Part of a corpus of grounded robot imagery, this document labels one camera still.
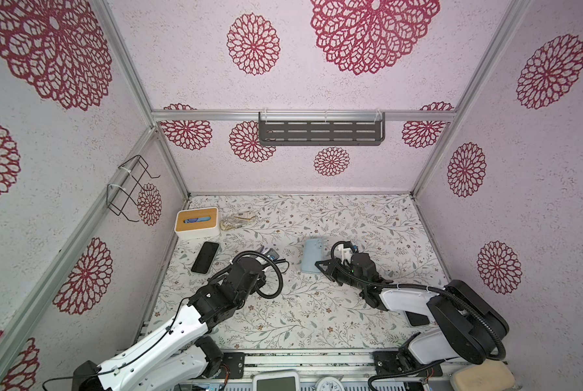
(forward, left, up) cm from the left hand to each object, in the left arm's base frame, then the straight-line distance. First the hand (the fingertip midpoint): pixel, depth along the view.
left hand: (250, 264), depth 77 cm
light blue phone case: (+10, -21, -10) cm, 25 cm away
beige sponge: (-29, -69, -13) cm, 76 cm away
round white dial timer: (-31, -23, -14) cm, 41 cm away
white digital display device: (-30, -8, -13) cm, 34 cm away
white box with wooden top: (+28, +27, -14) cm, 41 cm away
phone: (-4, -8, +13) cm, 16 cm away
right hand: (+4, -21, -6) cm, 22 cm away
